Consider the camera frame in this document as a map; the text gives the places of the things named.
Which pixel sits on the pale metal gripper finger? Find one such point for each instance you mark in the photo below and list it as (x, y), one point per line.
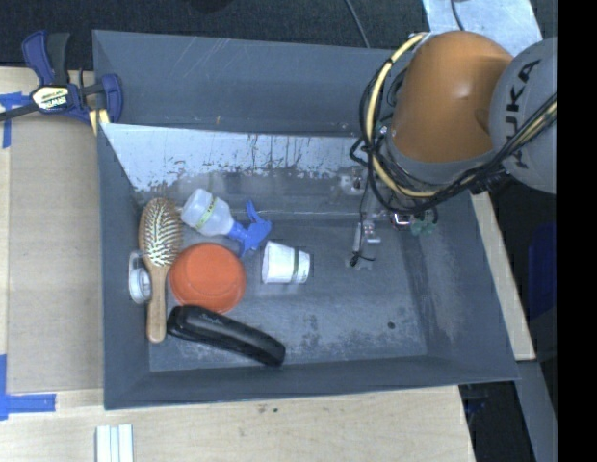
(358, 238)
(371, 235)

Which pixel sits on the white paper cup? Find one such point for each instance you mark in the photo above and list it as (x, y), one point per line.
(281, 263)

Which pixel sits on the grey metal bin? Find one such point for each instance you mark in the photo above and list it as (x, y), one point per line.
(327, 315)

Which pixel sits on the clear spray bottle blue trigger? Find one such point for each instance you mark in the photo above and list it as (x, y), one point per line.
(209, 215)

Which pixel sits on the orange bowl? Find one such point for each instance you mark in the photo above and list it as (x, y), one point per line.
(207, 277)

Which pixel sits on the black stapler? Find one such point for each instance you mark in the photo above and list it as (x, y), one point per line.
(221, 331)

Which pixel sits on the wooden hairbrush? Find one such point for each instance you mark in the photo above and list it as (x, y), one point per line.
(159, 238)

